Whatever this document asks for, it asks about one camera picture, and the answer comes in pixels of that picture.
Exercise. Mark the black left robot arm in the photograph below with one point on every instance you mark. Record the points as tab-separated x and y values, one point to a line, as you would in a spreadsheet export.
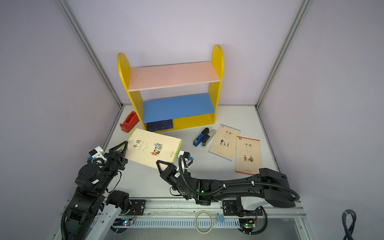
92	189

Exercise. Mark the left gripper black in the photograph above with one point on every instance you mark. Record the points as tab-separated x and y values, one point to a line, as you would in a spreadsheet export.
116	155

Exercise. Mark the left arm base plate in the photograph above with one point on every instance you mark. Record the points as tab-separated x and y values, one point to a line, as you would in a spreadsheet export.
137	208

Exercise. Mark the red tape dispenser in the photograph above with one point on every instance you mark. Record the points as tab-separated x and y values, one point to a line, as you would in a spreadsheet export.
130	121

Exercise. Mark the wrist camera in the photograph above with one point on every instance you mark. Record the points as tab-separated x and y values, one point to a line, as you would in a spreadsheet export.
187	156
97	156

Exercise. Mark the beige book green edge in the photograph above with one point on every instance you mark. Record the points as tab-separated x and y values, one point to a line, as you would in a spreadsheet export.
147	148

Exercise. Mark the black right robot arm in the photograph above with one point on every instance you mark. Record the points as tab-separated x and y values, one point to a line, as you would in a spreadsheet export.
269	185

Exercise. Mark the left green circuit board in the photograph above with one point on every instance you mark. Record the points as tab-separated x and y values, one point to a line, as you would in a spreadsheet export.
123	222

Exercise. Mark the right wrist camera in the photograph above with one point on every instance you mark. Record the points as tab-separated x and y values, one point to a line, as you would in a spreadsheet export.
187	156

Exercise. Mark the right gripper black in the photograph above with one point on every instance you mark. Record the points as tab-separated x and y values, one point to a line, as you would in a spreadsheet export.
168	171

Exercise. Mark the yellow shelf pink blue boards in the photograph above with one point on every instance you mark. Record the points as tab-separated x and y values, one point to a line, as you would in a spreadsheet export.
184	111

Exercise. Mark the green circuit board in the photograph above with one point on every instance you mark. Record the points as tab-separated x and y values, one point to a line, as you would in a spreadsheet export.
123	222
247	223

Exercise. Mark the right green circuit board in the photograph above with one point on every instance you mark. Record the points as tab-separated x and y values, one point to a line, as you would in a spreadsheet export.
247	223

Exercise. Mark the beige book blue edge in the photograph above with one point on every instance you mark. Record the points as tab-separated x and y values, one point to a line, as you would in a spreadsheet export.
225	142

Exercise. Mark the small blue cap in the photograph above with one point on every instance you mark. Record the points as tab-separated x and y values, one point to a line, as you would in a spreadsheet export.
220	219

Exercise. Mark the blue black stapler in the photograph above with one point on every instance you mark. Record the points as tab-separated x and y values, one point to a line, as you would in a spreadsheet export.
200	137

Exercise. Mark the dark purple book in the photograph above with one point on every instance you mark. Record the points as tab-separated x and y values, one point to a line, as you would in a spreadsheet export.
160	125

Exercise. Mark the aluminium front rail frame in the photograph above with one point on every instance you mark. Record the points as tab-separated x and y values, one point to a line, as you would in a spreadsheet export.
177	213

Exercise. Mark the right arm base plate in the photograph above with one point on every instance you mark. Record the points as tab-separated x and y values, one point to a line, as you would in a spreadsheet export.
235	208

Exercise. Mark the beige book orange edge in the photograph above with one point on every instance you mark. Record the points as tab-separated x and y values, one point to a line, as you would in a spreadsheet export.
248	156

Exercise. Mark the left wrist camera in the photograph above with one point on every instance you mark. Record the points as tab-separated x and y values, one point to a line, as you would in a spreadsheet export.
97	156

